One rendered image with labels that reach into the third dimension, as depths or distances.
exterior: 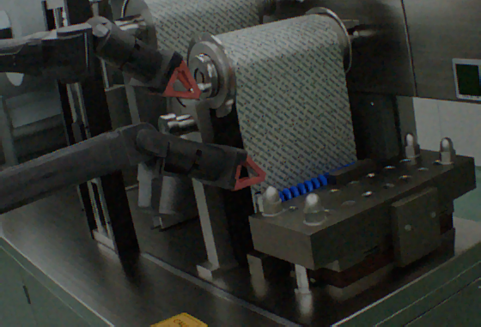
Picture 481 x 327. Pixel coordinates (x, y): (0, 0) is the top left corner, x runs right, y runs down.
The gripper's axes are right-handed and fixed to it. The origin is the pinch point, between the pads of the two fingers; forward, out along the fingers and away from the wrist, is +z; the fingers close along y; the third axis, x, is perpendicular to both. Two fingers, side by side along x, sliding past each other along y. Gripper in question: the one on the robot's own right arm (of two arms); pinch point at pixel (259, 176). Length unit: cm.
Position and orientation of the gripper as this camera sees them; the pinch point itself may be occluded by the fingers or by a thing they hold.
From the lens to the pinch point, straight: 132.2
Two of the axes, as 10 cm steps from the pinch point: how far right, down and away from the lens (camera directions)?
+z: 8.0, 2.2, 5.6
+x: 2.4, -9.7, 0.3
